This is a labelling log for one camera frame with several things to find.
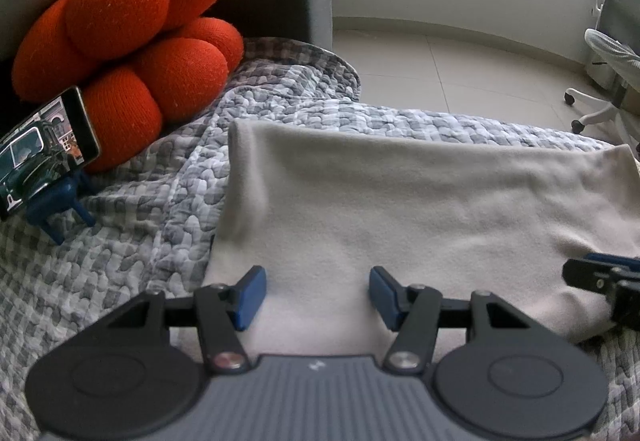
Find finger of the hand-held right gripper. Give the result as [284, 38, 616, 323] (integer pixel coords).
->
[562, 252, 640, 336]

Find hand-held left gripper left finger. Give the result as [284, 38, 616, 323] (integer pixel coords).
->
[107, 266, 267, 375]

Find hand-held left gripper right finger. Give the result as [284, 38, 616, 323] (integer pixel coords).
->
[369, 266, 528, 375]

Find white printed t-shirt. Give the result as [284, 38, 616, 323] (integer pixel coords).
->
[202, 121, 640, 344]

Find grey checkered quilt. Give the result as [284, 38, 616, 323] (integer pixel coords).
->
[0, 37, 640, 441]

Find blue phone stand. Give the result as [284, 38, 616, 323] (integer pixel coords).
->
[25, 168, 96, 244]

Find white office chair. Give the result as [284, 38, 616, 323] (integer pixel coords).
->
[565, 0, 640, 156]

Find smartphone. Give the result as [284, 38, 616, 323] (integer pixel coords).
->
[0, 86, 101, 222]

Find orange knitted cushion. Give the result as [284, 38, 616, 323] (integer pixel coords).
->
[11, 0, 246, 174]

